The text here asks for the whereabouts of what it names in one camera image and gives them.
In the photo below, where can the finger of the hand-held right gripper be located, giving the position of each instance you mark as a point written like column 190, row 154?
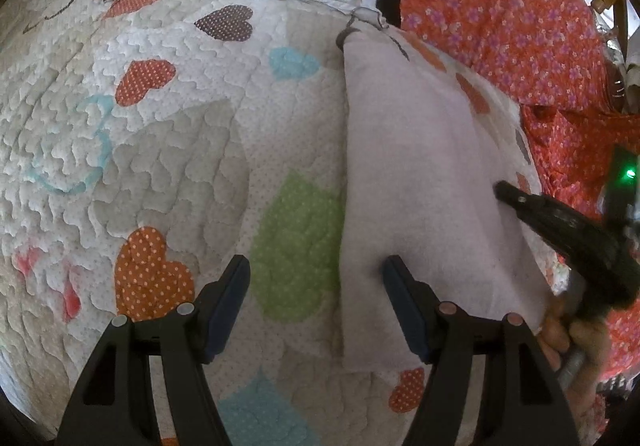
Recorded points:
column 522, row 206

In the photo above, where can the white floral knit sweater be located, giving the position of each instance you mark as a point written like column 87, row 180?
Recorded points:
column 425, row 201

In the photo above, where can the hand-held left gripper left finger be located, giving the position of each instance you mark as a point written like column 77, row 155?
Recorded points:
column 227, row 306

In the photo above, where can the clear plastic wrap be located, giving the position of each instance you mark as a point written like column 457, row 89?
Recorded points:
column 625, row 80

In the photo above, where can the person's right hand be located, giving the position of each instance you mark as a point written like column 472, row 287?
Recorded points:
column 585, row 341

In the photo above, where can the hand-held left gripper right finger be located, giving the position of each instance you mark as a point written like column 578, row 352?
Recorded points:
column 405, row 311

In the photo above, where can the heart patterned quilt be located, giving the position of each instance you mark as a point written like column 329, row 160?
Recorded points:
column 175, row 150

